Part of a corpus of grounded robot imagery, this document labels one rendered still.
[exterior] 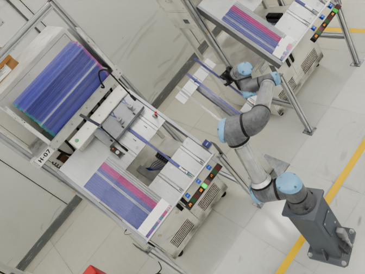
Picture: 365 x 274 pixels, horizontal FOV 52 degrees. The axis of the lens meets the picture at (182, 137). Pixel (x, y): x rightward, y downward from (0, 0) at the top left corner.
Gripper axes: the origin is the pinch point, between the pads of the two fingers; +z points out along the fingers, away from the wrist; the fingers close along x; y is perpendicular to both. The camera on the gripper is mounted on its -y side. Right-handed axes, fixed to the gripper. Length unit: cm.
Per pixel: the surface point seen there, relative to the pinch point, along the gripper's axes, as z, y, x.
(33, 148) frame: 18, 62, 106
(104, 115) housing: 17, 44, 64
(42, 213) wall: 195, 30, 164
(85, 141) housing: 17, 42, 84
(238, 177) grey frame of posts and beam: 21, -52, 36
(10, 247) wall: 192, 33, 207
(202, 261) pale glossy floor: 49, -79, 97
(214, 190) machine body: 56, -56, 49
